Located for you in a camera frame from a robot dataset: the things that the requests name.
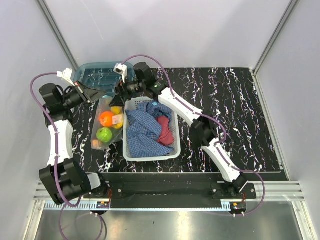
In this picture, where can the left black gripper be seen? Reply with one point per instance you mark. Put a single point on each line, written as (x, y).
(87, 94)

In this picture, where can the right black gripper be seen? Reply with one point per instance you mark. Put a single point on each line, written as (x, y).
(117, 100)

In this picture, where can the clear zip top bag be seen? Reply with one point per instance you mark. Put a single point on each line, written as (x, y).
(103, 105)

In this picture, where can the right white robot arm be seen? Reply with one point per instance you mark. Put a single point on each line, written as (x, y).
(202, 126)

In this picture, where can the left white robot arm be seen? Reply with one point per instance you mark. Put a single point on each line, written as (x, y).
(63, 178)

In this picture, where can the fake yellow lemon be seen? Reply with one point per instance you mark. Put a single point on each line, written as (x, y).
(116, 110)

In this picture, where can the fake yellow banana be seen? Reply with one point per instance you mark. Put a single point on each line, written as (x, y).
(118, 121)

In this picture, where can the white plastic basket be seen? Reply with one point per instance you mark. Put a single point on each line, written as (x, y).
(174, 126)

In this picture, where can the blue transparent plastic tub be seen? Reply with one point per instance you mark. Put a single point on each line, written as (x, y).
(99, 76)

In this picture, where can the blue checkered shirt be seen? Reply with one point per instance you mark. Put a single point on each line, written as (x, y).
(144, 130)

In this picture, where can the red cloth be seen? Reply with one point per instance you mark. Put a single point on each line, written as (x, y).
(166, 137)

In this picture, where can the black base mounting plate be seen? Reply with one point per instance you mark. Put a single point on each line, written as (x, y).
(173, 201)

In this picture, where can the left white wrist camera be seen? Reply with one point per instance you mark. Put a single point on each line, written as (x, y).
(66, 75)

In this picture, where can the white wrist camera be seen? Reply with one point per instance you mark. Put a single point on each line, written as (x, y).
(121, 69)
(66, 75)

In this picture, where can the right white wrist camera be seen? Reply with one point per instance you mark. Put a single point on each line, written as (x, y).
(121, 69)

